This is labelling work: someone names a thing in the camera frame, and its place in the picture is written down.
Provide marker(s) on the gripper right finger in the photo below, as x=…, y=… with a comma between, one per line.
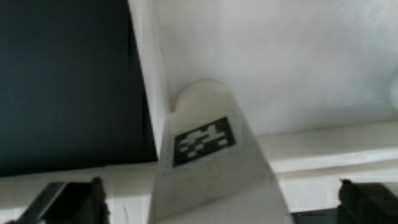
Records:
x=367, y=202

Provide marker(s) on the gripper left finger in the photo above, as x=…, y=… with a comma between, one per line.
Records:
x=67, y=204

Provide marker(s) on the white table leg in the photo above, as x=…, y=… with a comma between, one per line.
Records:
x=215, y=185

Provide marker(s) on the white square table top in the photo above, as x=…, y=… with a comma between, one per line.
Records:
x=302, y=53

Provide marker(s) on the white front barrier wall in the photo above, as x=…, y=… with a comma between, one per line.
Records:
x=309, y=187

